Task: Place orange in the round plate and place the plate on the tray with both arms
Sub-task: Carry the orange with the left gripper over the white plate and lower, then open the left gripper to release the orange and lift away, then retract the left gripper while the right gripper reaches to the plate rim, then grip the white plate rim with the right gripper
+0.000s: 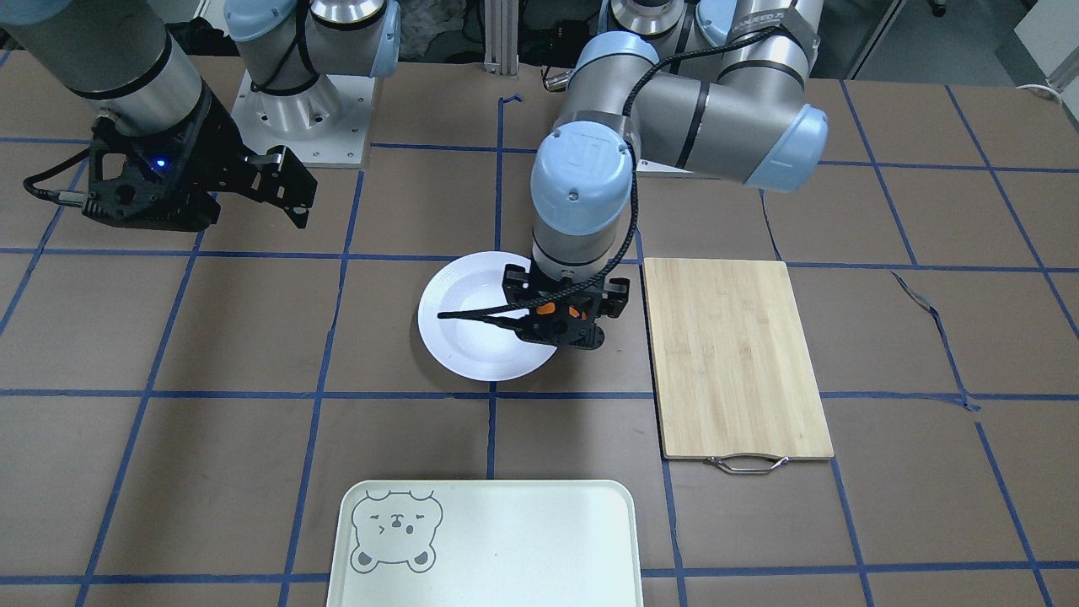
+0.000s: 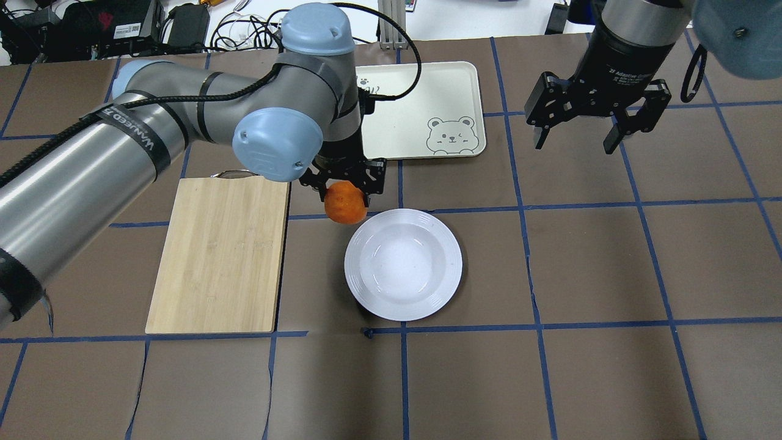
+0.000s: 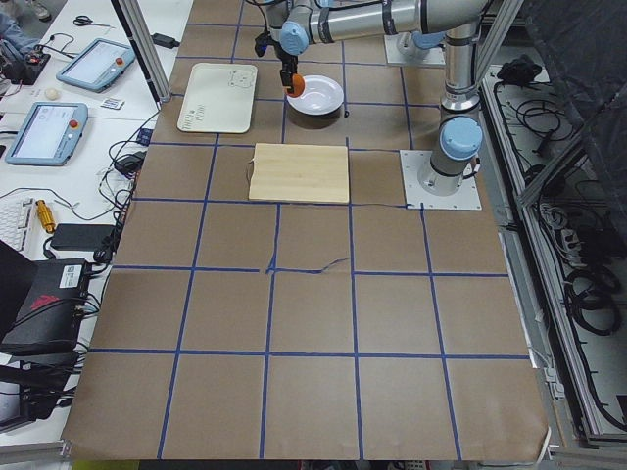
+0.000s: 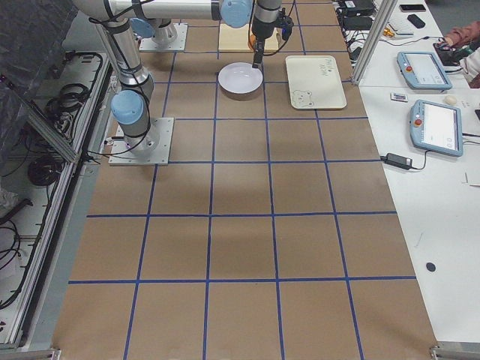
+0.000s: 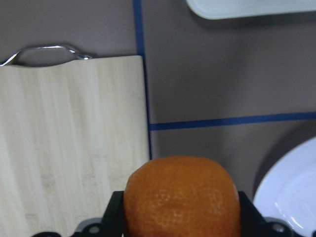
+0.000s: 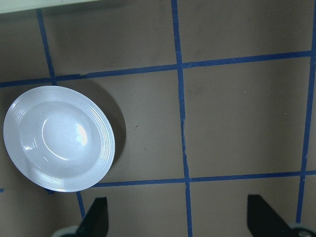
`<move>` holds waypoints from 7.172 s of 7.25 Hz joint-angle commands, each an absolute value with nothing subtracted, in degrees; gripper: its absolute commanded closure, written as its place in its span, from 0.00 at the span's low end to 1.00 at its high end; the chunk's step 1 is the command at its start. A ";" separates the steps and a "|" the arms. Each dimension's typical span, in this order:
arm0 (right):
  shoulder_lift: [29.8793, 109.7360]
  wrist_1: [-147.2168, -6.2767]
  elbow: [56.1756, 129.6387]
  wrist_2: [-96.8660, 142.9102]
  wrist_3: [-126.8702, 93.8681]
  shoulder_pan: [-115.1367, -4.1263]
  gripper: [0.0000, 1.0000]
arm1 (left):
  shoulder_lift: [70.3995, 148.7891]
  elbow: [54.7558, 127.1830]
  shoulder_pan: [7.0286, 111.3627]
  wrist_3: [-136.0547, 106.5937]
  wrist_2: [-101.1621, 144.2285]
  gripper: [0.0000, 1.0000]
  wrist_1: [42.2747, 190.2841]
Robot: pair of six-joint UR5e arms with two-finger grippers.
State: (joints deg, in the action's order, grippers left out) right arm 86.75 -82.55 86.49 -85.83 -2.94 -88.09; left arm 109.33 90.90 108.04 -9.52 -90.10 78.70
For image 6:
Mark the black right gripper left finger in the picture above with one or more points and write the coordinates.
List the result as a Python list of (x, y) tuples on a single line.
[(96, 221)]

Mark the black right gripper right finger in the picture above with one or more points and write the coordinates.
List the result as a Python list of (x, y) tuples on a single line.
[(263, 221)]

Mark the white ridged plate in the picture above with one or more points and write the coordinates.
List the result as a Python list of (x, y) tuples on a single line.
[(59, 139)]

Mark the cream rectangular tray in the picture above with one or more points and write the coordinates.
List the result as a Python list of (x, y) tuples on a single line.
[(9, 6)]

